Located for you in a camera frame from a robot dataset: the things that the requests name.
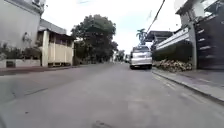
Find overhead wires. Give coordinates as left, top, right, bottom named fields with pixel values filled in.
left=145, top=0, right=167, bottom=34

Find pile of rubble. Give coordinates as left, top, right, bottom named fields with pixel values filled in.
left=152, top=59, right=194, bottom=74

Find grey concrete building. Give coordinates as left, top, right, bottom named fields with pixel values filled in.
left=0, top=0, right=46, bottom=51

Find large dark green tree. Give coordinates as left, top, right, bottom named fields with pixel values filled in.
left=70, top=14, right=119, bottom=65

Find reddish kerb strip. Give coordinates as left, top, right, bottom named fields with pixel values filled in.
left=0, top=65, right=79, bottom=76

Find dark roofed building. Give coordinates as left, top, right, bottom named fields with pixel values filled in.
left=145, top=30, right=174, bottom=48

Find grey concrete pavement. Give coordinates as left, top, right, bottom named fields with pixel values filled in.
left=151, top=67, right=224, bottom=103

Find building with dark gate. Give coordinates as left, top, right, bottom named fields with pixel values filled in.
left=155, top=0, right=224, bottom=71

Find low planter wall with bushes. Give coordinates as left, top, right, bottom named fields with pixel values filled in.
left=0, top=44, right=43, bottom=69

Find silver car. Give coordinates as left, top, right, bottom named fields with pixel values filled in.
left=129, top=45, right=154, bottom=70

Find beige house with porch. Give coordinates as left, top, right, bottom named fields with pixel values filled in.
left=35, top=18, right=76, bottom=68

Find palm tree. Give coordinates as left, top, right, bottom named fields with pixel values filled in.
left=135, top=28, right=148, bottom=46

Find dark green hedge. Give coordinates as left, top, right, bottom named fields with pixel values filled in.
left=152, top=43, right=193, bottom=63

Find grey asphalt road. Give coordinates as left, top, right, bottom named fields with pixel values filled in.
left=0, top=62, right=224, bottom=128

